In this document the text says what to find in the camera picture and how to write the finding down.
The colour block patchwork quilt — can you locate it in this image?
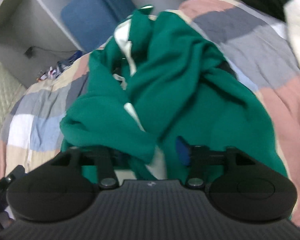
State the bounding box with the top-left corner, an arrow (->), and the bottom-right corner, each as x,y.
0,0 -> 300,226

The blue upright cushion pad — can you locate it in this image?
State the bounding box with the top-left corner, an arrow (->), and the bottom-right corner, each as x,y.
61,0 -> 118,52

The quilted beige headboard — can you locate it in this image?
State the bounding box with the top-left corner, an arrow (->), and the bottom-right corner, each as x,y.
0,63 -> 26,130

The black wall plug adapter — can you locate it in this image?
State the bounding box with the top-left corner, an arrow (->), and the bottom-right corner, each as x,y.
24,46 -> 35,59

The black power cable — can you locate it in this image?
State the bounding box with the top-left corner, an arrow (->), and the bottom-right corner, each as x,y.
31,45 -> 79,55

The green and white hoodie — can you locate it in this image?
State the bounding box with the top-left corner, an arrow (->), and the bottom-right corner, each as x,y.
60,5 -> 287,180

